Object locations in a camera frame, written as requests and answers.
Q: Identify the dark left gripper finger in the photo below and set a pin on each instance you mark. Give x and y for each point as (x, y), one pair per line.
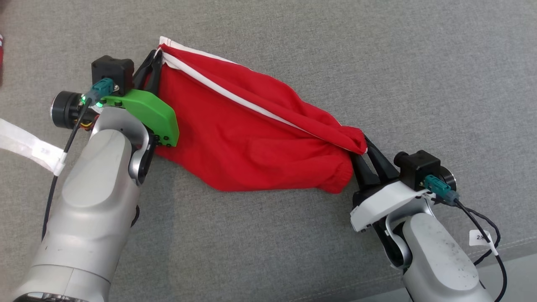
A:
(143, 71)
(156, 77)

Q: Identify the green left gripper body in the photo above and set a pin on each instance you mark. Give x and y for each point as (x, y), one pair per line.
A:
(151, 111)

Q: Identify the red shorts with elastic waistband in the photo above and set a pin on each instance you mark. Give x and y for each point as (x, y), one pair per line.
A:
(235, 138)

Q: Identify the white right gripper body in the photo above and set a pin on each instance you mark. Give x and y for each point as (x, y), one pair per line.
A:
(386, 201)

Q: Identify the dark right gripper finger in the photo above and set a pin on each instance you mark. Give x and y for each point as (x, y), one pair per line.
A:
(384, 165)
(363, 174)

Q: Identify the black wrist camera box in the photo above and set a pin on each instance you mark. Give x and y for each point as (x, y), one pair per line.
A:
(113, 69)
(419, 165)

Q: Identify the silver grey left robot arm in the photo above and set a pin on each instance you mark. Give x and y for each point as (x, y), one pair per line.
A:
(92, 201)

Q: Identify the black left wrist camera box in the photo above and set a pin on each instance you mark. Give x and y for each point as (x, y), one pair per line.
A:
(113, 69)

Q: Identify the black left wrist motor cylinder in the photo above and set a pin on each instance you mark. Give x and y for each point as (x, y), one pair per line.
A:
(63, 109)

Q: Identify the black right wrist motor cylinder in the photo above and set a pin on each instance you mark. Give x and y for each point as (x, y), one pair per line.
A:
(449, 178)

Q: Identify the black wrist motor cylinder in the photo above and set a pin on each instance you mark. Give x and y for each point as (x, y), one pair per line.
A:
(449, 178)
(63, 109)

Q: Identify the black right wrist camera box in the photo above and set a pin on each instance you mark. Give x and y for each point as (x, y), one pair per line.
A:
(419, 165)

